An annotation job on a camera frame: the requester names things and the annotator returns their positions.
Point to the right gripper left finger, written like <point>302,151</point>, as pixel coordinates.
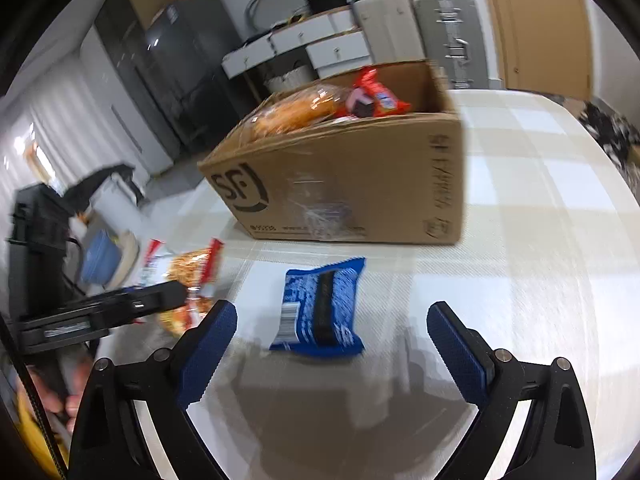
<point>108,442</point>

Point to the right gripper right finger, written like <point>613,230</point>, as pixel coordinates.
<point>556,440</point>

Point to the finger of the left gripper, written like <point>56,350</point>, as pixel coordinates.
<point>150,297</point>

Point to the person's left hand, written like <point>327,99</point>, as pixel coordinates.
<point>50,399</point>

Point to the blue bowl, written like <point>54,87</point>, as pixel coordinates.
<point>101,260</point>

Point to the white red noodle snack bag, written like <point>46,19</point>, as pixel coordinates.
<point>197,270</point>

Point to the white bucket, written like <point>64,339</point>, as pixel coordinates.
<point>114,203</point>

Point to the black cloth on bucket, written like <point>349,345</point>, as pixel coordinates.
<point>100,179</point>

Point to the white curtain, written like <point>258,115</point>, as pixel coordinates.
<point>60,114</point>

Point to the blue Oreo packet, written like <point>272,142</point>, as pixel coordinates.
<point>318,311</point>

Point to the black refrigerator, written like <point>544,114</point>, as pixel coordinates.
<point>188,42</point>

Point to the clear orange cracker pack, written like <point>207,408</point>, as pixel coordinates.
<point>302,109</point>

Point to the black tall cabinet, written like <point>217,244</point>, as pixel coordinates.
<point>133,55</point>

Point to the grey white laundry basket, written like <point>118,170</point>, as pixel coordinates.
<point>292,80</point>

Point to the brown cardboard SF box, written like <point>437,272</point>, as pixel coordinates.
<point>394,179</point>

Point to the red Oreo packet with pink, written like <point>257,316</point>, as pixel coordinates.
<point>371,99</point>

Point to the white drawer desk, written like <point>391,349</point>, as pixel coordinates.
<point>330,43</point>

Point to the oval mirror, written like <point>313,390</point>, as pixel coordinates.
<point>261,15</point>

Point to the beige hard suitcase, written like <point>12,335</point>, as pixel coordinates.
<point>391,30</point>

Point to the brown wooden door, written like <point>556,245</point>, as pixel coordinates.
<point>544,46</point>

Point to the silver hard suitcase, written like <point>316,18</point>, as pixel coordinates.
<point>453,38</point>

